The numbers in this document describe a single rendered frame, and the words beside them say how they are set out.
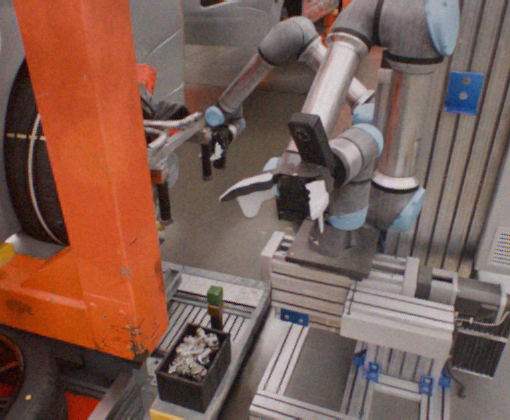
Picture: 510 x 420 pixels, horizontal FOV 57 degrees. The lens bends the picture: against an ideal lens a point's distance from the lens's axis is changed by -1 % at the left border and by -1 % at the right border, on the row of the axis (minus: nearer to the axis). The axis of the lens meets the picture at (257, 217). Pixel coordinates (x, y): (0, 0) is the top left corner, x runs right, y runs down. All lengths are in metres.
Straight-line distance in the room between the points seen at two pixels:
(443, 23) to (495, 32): 0.26
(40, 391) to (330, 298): 0.83
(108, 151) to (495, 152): 0.93
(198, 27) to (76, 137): 3.11
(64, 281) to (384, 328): 0.86
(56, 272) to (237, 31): 3.07
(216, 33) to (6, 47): 2.72
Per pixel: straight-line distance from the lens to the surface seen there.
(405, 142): 1.09
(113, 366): 1.87
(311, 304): 1.39
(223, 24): 4.08
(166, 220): 1.54
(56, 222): 1.61
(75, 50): 1.01
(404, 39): 1.03
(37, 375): 1.50
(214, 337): 1.39
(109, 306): 1.31
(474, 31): 1.24
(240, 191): 0.69
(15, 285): 1.55
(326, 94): 0.99
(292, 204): 0.72
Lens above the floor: 1.55
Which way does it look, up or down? 31 degrees down
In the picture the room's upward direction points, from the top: straight up
